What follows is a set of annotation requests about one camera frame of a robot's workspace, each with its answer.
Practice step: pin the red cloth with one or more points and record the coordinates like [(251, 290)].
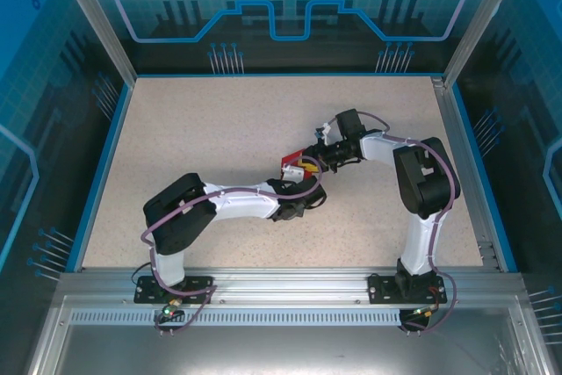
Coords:
[(292, 157)]

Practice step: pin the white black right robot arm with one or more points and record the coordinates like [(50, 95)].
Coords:
[(421, 252)]

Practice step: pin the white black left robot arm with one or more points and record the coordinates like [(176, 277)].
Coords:
[(246, 206)]

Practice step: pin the blue table edge strip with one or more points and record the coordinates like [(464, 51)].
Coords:
[(103, 177), (483, 173)]

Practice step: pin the grey metal tray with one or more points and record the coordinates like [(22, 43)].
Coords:
[(281, 348)]

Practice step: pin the aluminium front frame beam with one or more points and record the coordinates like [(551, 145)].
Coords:
[(290, 287)]

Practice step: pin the aluminium side rail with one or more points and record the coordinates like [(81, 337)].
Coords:
[(461, 164)]

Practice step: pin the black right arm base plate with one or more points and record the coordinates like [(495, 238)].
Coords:
[(382, 289)]

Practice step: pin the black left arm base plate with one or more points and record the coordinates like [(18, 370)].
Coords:
[(149, 291)]

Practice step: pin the aluminium frame post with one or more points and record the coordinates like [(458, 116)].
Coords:
[(101, 28), (478, 19)]

